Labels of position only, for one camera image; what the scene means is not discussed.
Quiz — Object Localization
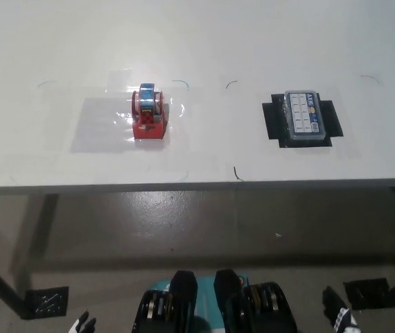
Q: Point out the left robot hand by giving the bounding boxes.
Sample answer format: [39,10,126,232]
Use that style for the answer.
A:
[68,310,98,333]

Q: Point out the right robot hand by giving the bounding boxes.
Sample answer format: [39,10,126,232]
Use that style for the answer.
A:
[322,285,360,333]

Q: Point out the red tape dispenser with roll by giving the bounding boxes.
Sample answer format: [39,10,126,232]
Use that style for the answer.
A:
[129,82,169,141]

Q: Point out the black tape patch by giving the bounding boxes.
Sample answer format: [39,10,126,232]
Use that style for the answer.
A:
[261,92,344,150]

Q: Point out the black table leg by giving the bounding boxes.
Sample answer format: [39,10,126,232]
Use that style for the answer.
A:
[0,249,25,319]

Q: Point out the left black robot body block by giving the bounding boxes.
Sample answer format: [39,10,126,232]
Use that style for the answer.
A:
[134,270,199,333]

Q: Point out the black robot body block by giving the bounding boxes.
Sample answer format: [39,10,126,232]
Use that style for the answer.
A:
[134,270,199,333]
[214,269,297,333]

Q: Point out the right black robot body block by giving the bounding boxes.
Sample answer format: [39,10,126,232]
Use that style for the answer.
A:
[214,269,297,333]

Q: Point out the teal robot body plate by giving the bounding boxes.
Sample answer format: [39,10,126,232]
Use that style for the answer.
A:
[148,273,251,333]

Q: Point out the clear film sheet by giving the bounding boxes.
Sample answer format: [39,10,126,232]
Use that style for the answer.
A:
[70,70,186,154]

